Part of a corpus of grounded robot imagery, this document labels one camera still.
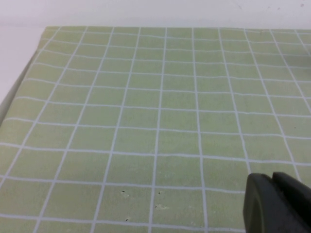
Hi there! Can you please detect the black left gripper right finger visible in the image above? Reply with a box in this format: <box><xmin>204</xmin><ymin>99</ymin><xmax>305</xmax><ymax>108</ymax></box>
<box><xmin>272</xmin><ymin>171</ymin><xmax>311</xmax><ymax>233</ymax></box>

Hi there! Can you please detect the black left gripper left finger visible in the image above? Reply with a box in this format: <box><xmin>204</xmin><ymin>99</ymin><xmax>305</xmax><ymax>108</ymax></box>
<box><xmin>243</xmin><ymin>172</ymin><xmax>296</xmax><ymax>233</ymax></box>

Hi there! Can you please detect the green grid tablecloth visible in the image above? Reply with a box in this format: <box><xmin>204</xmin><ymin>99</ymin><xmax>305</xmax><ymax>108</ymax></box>
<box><xmin>0</xmin><ymin>26</ymin><xmax>311</xmax><ymax>233</ymax></box>

